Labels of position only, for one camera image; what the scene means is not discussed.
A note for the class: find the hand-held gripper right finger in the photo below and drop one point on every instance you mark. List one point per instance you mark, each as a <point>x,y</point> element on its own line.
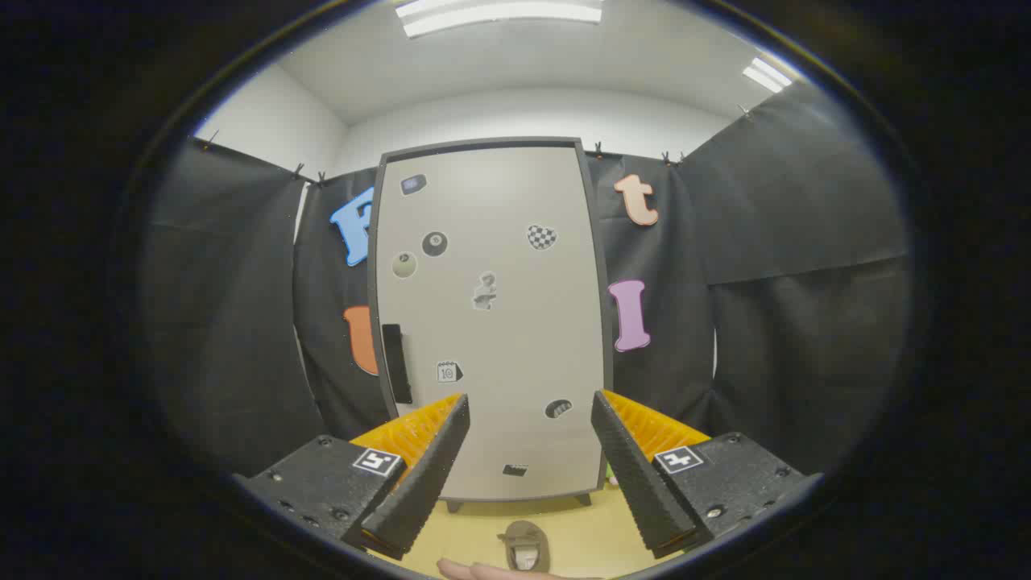
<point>636,475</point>

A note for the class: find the brown fuzzy shoe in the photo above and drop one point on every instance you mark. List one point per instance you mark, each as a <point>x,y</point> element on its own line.
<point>523,533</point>

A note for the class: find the small ceiling light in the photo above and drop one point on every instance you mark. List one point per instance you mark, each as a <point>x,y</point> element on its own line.
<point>765,75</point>

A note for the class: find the long ceiling light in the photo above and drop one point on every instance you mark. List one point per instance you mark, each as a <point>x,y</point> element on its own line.
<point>499,12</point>

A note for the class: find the light grey shoe cabinet door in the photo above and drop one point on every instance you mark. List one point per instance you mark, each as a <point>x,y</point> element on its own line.
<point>499,338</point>

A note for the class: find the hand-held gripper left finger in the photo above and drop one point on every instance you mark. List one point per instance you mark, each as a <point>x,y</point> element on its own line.
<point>427,475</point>

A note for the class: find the dark grey shoe cabinet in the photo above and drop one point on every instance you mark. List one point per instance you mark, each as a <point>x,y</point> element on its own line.
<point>483,142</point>

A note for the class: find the black backdrop cloth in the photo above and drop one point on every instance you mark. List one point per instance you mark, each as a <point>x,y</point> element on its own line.
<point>765,242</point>

